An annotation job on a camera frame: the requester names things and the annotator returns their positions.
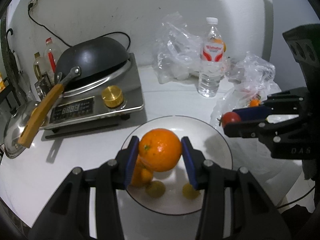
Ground red label plastic bottle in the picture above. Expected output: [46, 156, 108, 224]
[44, 38, 62, 73]

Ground black umbrella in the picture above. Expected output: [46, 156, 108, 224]
[0, 28, 16, 98]

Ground clear crumpled plastic bag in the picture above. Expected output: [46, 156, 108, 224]
[152, 12, 208, 85]

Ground white plate with dark rim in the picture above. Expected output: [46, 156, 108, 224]
[123, 115, 234, 216]

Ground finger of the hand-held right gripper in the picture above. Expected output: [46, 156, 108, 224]
[232, 87, 311, 123]
[223, 116, 311, 138]

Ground thin black cable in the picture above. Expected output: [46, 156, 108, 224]
[274, 189, 316, 208]

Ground clear plastic water bottle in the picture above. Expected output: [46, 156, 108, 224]
[198, 17, 227, 98]

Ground oil bottle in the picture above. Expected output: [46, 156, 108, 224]
[33, 52, 43, 81]

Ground glass pot lid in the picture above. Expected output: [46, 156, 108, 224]
[3, 101, 42, 159]

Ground small green fruit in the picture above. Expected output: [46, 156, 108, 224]
[146, 181, 166, 198]
[182, 183, 201, 200]

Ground clear printed plastic bag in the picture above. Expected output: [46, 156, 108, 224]
[210, 51, 284, 181]

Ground black cooker cable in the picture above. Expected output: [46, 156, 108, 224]
[28, 4, 131, 52]

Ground steel induction cooker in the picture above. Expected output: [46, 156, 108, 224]
[43, 52, 148, 133]

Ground small glass jar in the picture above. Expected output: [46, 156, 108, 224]
[34, 76, 55, 98]

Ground black metal rack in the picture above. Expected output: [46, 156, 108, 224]
[0, 80, 18, 111]

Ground red cherry tomato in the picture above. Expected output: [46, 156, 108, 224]
[219, 112, 242, 128]

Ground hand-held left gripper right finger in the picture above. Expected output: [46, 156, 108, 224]
[181, 137, 292, 240]

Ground person's right forearm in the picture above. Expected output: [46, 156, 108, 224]
[302, 159, 317, 181]

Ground black wok with wooden handle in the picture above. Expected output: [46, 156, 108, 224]
[17, 36, 130, 148]

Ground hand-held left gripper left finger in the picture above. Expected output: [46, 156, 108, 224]
[29, 136, 140, 240]

